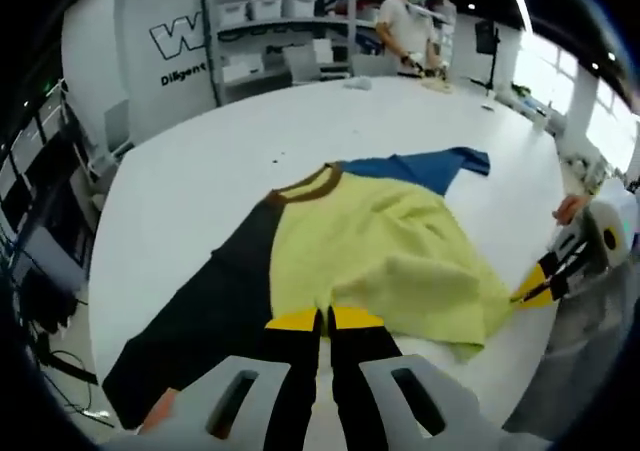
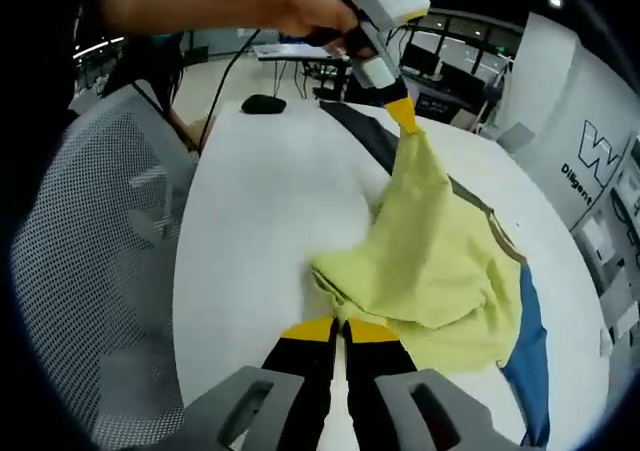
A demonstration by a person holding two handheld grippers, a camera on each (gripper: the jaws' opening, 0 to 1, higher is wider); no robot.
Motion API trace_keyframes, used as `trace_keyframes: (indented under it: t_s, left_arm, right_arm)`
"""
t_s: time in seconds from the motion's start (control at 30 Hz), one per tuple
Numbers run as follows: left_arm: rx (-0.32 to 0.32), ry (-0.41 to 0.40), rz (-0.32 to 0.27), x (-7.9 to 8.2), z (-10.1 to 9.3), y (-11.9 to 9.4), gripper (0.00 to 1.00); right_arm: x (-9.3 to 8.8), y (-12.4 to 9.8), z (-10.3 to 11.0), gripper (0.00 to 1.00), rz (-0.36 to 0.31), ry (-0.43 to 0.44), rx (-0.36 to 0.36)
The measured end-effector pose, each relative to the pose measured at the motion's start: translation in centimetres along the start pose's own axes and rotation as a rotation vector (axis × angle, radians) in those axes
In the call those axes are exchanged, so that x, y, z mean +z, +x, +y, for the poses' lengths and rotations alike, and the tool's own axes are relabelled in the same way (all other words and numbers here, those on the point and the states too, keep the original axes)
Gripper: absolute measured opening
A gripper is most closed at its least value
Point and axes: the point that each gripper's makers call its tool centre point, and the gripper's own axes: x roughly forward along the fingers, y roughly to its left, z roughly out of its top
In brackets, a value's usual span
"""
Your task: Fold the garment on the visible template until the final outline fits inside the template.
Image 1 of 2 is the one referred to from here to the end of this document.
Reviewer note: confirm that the person's right hand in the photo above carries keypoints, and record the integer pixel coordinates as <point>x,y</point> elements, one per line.
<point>570,210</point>

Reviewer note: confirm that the grey chair back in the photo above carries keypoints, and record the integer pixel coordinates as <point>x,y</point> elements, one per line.
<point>375,66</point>
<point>301,66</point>

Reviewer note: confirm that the small white cloth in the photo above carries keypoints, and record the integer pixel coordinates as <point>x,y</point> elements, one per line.
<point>356,83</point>

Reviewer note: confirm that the grey metal shelf unit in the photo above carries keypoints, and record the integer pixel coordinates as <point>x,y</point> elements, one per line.
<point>340,21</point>

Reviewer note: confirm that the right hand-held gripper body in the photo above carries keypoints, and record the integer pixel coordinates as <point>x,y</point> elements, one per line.
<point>612,221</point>

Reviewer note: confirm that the yellow blue grey garment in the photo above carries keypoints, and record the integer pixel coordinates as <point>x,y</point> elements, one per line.
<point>360,241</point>

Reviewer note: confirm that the black tripod stand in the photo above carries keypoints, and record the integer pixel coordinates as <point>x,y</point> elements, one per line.
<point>485,36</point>

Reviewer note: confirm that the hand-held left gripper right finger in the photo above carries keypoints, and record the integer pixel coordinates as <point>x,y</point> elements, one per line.
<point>360,351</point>

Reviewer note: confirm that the white storage bin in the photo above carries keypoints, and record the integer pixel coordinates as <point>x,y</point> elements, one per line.
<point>234,13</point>
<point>299,5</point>
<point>265,8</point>

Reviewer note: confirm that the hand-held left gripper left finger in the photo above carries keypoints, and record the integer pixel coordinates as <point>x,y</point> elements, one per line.
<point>285,371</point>

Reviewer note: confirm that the person's left hand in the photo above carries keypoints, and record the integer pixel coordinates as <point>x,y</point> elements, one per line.
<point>160,411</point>

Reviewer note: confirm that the white box on shelf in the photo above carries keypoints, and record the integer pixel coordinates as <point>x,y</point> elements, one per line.
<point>242,66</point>

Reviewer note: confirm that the ceiling spotlights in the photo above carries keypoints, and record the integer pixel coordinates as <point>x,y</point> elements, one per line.
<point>595,65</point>

